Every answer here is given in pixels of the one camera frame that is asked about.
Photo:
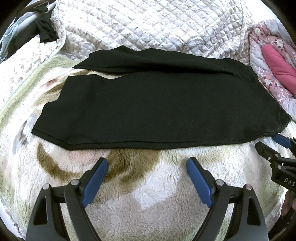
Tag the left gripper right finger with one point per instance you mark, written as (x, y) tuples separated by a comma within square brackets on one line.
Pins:
[(247, 220)]

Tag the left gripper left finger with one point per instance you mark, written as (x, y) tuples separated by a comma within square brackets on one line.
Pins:
[(46, 221)]

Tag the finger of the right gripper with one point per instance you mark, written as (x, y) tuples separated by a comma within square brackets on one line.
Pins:
[(283, 141), (266, 152)]

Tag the black pants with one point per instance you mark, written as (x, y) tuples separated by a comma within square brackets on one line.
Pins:
[(156, 99)]

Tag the person's right hand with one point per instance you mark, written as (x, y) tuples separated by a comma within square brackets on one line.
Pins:
[(289, 202)]

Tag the pink floral comforter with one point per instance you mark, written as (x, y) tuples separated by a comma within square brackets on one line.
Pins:
[(272, 58)]

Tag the floral fleece blanket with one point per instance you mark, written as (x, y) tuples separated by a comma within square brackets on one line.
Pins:
[(146, 195)]

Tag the quilted beige bedspread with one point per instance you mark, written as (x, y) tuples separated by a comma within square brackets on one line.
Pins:
[(215, 29)]

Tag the dark clothes pile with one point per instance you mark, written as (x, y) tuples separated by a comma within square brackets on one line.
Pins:
[(34, 20)]

